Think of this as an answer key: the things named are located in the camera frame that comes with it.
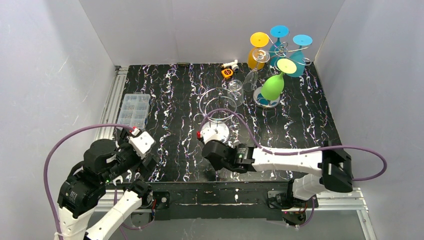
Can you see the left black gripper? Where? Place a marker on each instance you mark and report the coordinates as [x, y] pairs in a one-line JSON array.
[[139, 162]]

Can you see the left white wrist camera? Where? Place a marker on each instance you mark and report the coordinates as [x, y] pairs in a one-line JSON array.
[[141, 141]]

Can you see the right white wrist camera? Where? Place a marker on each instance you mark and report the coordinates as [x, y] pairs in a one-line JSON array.
[[211, 134]]

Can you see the silver open-end wrench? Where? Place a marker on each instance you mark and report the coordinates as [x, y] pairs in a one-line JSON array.
[[118, 180]]

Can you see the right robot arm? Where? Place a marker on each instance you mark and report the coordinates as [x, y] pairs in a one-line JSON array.
[[326, 168]]

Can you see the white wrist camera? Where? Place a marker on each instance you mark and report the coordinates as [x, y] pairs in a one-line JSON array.
[[211, 134], [141, 141]]

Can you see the green plastic wine glass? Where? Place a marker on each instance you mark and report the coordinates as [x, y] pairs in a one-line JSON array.
[[274, 85]]

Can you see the tall clear champagne flute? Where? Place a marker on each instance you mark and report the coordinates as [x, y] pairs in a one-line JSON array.
[[250, 80]]

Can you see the clear stemless glass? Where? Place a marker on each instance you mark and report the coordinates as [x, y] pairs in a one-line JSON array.
[[235, 92]]

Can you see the yellow tape measure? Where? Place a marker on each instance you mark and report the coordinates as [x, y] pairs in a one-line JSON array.
[[227, 73]]

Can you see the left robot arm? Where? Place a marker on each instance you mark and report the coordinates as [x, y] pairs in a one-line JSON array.
[[79, 195]]

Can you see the orange plastic wine glass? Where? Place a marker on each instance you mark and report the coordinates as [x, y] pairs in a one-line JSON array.
[[258, 56]]

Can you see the clear plastic screw box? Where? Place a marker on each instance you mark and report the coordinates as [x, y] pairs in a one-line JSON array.
[[134, 110]]

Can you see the chrome glass rack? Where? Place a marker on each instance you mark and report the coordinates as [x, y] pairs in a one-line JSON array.
[[283, 52], [213, 105]]

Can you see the blue plastic wine glass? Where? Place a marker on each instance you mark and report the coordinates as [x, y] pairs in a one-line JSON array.
[[298, 56], [278, 32]]

